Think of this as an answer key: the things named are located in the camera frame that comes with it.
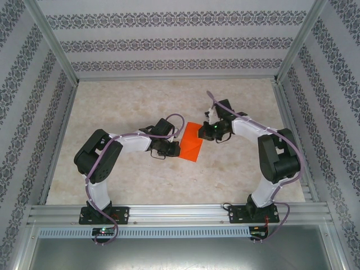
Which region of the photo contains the orange paper sheet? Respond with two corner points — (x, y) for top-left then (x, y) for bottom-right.
(179, 121), (204, 163)

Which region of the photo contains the small circuit board green light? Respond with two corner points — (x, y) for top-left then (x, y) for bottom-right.
(92, 227), (116, 236)

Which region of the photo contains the grey metal panel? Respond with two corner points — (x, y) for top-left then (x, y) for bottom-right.
(16, 224), (349, 270)

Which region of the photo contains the small circuit board orange light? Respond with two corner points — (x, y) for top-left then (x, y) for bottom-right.
(249, 224), (269, 235)

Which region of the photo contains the thin black left gripper cable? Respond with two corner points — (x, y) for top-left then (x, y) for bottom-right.
(150, 148), (167, 161)

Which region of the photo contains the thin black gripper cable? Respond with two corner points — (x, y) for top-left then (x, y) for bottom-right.
(150, 148), (167, 161)
(214, 131), (233, 145)

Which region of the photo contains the thin black right gripper cable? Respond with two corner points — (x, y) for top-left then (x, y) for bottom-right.
(214, 131), (233, 145)

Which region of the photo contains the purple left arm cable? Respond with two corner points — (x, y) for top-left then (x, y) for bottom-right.
(85, 113), (187, 246)

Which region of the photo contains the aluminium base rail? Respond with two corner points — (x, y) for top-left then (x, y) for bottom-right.
(27, 202), (330, 226)

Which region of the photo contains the aluminium table side rail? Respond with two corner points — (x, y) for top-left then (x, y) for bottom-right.
(38, 83), (80, 206)
(271, 78), (321, 203)

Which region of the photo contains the slotted grey cable duct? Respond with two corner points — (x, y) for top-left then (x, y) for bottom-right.
(38, 226), (251, 240)

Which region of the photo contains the aluminium frame post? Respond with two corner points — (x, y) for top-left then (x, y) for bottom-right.
(274, 0), (330, 84)
(24, 0), (80, 87)

